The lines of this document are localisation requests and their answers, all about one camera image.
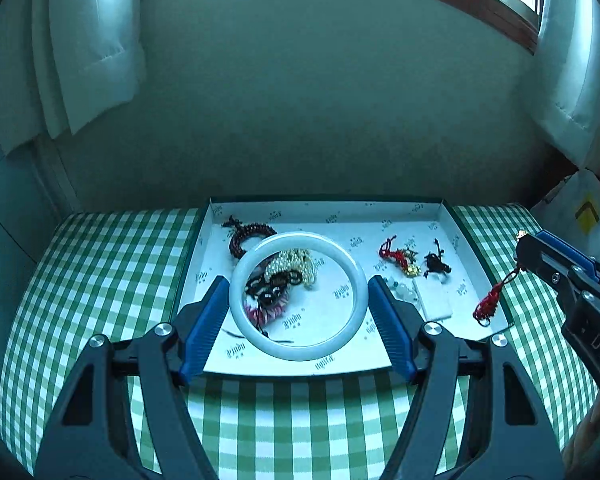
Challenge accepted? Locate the person's right forearm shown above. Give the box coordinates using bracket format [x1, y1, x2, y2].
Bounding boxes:
[562, 395, 600, 466]

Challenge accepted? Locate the white bag with yellow mark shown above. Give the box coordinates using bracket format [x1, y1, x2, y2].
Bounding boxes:
[530, 169, 600, 266]

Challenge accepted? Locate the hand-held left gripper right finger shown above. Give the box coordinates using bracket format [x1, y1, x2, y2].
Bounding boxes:
[367, 275, 566, 480]

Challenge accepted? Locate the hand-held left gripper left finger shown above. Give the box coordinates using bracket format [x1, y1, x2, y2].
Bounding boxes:
[34, 276, 231, 480]

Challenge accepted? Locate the white shallow cardboard tray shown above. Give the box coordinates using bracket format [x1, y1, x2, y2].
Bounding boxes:
[172, 195, 515, 378]

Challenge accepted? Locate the pink scrunchie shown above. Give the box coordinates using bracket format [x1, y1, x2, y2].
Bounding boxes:
[247, 290, 288, 326]

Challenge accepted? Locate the white curtain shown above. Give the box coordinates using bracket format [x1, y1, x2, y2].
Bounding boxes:
[0, 0, 148, 153]
[530, 0, 600, 168]

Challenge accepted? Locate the dark red bead bracelet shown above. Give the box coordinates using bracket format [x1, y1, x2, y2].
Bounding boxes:
[221, 215, 278, 261]

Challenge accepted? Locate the pale jade bangle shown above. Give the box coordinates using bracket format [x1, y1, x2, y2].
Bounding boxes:
[229, 231, 369, 361]

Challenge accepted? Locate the green checked tablecloth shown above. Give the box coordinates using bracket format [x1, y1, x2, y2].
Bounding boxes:
[0, 203, 600, 476]

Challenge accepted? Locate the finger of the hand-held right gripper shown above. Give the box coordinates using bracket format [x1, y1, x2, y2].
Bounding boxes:
[535, 230, 600, 281]
[517, 234, 598, 306]

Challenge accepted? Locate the black knotted cord ornament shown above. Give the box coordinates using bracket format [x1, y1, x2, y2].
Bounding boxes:
[423, 238, 452, 278]

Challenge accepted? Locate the red cord gold pendant bracelet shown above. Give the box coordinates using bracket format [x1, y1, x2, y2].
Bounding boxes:
[378, 235, 421, 277]

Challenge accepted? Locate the white pearl bracelet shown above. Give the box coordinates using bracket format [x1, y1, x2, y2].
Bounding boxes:
[267, 247, 317, 291]

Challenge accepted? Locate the red tassel charm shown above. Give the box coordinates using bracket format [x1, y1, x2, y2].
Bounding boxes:
[472, 229, 528, 327]

